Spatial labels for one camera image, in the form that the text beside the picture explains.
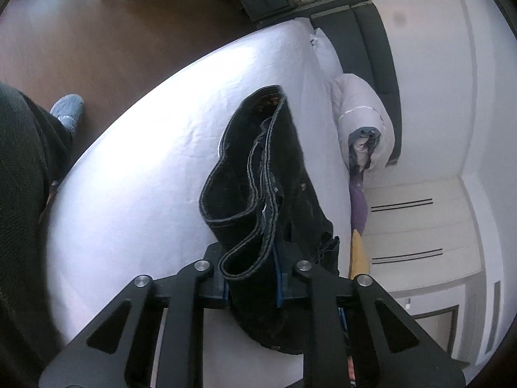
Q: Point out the white wardrobe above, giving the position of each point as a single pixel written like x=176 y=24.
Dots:
x=436 y=248

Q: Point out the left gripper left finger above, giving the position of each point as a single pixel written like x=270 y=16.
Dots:
x=214 y=286

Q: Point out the black denim pants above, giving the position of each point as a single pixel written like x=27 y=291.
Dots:
x=259 y=193

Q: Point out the grey slipper foot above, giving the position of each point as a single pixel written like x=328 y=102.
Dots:
x=69 y=111

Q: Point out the white bed sheet mattress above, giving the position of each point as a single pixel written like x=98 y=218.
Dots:
x=129 y=205

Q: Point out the yellow pillow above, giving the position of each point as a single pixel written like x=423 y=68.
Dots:
x=359 y=262

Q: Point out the dark grey headboard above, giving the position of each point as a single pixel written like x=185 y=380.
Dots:
x=358 y=35

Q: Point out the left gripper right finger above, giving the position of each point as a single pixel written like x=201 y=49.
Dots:
x=292 y=273

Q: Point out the white pillow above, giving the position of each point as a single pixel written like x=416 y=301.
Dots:
x=326 y=55

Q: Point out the person leg black trousers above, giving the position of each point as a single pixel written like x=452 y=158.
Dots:
x=35 y=149

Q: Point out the purple pillow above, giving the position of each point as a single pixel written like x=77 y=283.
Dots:
x=359 y=207

